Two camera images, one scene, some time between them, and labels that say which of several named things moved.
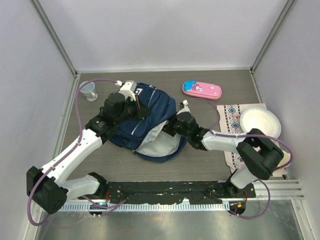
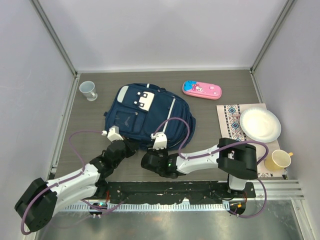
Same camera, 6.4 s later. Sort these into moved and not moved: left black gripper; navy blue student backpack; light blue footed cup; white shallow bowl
Moved: left black gripper
Not moved: light blue footed cup; navy blue student backpack; white shallow bowl
